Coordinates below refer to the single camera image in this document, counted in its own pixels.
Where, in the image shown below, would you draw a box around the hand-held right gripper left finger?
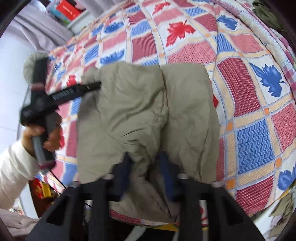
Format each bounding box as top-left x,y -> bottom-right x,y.
25,153 -> 134,241

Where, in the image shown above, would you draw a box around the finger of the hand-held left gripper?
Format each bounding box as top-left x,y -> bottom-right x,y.
76,81 -> 102,93

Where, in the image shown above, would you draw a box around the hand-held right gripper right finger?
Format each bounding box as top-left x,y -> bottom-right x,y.
159,151 -> 265,241

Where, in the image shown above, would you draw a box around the olive green jacket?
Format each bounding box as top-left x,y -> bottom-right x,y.
75,61 -> 221,224

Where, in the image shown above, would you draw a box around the person's left forearm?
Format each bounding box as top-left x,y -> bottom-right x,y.
0,141 -> 41,202

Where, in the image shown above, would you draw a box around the person's left hand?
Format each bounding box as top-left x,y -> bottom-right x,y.
22,112 -> 63,161

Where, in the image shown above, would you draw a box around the white plastic container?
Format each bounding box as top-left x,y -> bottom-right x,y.
67,9 -> 99,36

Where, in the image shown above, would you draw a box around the grey curtain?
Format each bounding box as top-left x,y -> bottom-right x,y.
11,0 -> 75,51

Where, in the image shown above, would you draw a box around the red box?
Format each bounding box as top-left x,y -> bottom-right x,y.
55,0 -> 86,21

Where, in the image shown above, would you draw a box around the red and yellow packets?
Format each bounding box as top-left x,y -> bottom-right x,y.
30,178 -> 59,200

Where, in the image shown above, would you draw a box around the leaf patterned checked blanket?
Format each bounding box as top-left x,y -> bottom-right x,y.
35,0 -> 296,227

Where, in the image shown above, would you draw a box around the floral cloth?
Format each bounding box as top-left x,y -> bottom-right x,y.
252,185 -> 296,239

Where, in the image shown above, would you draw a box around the beige cloth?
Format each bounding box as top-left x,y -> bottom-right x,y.
0,207 -> 40,240

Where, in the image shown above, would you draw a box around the dark olive cloth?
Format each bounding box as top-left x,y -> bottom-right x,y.
252,0 -> 288,33

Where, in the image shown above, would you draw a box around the black cable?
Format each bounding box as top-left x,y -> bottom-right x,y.
48,170 -> 68,189

